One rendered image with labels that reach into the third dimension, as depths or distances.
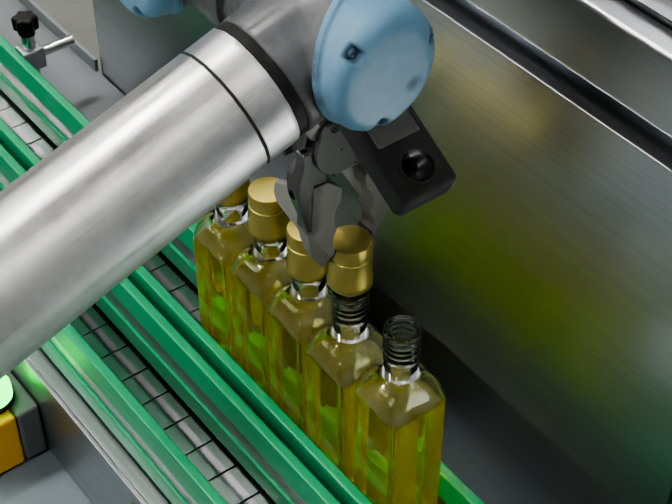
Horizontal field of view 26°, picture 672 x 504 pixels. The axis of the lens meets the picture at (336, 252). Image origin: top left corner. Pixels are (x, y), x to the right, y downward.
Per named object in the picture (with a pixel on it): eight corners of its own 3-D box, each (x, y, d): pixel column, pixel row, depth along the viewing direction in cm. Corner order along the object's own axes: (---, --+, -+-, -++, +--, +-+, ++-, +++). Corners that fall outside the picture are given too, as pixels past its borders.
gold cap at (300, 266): (338, 270, 118) (339, 230, 115) (303, 288, 117) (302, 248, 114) (313, 246, 120) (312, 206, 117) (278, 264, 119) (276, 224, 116)
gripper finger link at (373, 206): (357, 191, 116) (343, 106, 109) (404, 230, 113) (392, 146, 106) (326, 211, 115) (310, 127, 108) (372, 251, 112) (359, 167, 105)
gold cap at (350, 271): (382, 283, 112) (383, 241, 110) (345, 303, 111) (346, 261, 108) (354, 258, 115) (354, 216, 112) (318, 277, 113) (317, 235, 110)
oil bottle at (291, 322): (354, 458, 134) (356, 293, 120) (304, 487, 132) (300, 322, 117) (318, 421, 138) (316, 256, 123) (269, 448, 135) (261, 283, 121)
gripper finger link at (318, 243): (287, 230, 114) (300, 131, 108) (333, 272, 110) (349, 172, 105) (255, 242, 112) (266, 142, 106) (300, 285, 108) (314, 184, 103)
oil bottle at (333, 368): (392, 499, 131) (399, 335, 116) (342, 530, 128) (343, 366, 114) (353, 460, 134) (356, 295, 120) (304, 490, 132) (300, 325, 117)
